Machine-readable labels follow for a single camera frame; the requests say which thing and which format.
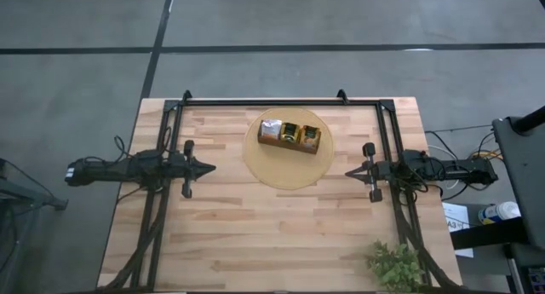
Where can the black cart beam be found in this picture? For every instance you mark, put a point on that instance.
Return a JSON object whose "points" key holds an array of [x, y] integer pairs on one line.
{"points": [[485, 234]]}

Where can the dark grey cart top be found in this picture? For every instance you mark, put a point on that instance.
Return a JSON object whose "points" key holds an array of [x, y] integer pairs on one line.
{"points": [[523, 174]]}

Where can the round woven straw placemat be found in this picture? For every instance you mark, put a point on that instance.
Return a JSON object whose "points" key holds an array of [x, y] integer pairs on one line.
{"points": [[285, 170]]}

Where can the green lemon lime tea bag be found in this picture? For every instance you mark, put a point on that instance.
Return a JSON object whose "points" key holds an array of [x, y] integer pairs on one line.
{"points": [[290, 132]]}

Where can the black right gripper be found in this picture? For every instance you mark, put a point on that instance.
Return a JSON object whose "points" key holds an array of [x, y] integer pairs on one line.
{"points": [[374, 172]]}

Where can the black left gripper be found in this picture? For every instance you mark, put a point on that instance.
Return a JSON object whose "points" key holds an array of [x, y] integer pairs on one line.
{"points": [[187, 168]]}

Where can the white blue wipes canister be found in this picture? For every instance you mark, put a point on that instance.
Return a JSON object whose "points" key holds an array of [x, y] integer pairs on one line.
{"points": [[500, 212]]}

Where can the brown wooden compartment box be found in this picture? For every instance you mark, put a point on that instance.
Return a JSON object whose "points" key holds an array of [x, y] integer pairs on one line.
{"points": [[283, 145]]}

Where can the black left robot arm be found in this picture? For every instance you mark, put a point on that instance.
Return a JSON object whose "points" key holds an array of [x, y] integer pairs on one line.
{"points": [[110, 170]]}

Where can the grey metal stand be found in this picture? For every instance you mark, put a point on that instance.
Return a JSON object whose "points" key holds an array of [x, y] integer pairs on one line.
{"points": [[34, 197]]}

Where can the black metal table frame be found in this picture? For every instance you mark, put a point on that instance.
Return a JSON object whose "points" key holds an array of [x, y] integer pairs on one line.
{"points": [[277, 102]]}

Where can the white paper sheet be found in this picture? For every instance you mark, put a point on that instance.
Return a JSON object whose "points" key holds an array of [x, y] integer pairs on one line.
{"points": [[453, 211]]}

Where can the black cart pole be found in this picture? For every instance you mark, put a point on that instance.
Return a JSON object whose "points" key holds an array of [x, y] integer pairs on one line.
{"points": [[532, 119]]}

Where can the green potted plant white pot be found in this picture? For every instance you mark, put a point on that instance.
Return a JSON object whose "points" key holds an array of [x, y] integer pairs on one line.
{"points": [[394, 268]]}

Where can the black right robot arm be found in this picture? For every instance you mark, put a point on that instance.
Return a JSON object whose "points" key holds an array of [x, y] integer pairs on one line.
{"points": [[451, 172]]}

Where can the orange peach tea bag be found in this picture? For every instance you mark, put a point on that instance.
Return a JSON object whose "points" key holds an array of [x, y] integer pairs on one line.
{"points": [[310, 137]]}

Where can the white orange Tazo tea bag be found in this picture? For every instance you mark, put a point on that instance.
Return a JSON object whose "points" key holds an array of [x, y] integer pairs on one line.
{"points": [[271, 128]]}

